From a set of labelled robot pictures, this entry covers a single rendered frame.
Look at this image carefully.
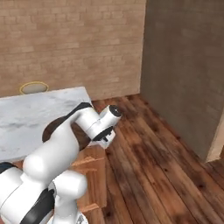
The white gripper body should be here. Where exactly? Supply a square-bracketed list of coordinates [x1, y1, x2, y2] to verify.
[92, 136, 112, 151]

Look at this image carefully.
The wooden counter cabinet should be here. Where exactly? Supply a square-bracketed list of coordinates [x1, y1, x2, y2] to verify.
[13, 144, 108, 224]

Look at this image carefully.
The pale wooden cabinet handle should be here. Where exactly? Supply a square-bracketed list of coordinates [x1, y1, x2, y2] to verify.
[71, 156, 105, 168]
[80, 203, 101, 214]

